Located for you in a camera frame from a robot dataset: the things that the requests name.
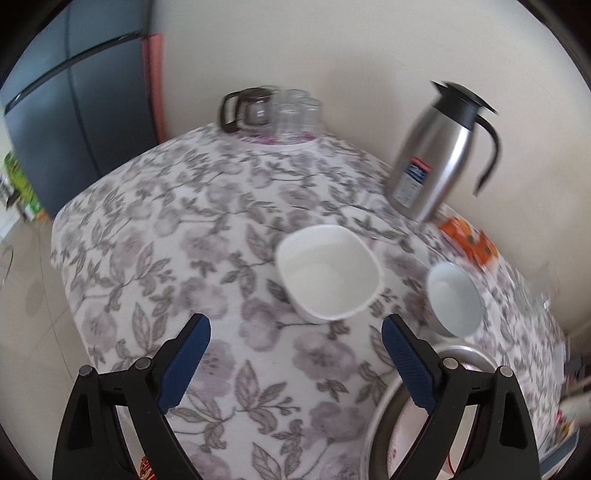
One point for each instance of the clear glass mug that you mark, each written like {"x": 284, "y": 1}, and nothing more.
{"x": 540, "y": 290}

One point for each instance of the dark blue refrigerator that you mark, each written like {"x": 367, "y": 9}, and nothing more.
{"x": 78, "y": 115}

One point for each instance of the clear drinking glass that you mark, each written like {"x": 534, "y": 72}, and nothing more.
{"x": 286, "y": 117}
{"x": 309, "y": 115}

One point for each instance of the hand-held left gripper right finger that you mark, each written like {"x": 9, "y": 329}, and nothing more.
{"x": 411, "y": 364}

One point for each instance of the floral tablecloth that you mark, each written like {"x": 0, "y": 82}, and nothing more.
{"x": 184, "y": 230}

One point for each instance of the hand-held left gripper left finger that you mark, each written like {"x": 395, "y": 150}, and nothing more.
{"x": 184, "y": 364}

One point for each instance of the round bowl with red print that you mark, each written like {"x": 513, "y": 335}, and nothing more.
{"x": 452, "y": 300}

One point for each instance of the green carton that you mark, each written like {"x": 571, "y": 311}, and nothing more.
{"x": 23, "y": 189}

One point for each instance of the white square bowl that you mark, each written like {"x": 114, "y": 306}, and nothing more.
{"x": 323, "y": 272}

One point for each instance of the stainless steel thermos jug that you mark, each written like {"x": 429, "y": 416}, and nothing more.
{"x": 429, "y": 157}

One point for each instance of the orange printed bag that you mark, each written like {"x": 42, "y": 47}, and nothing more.
{"x": 147, "y": 467}

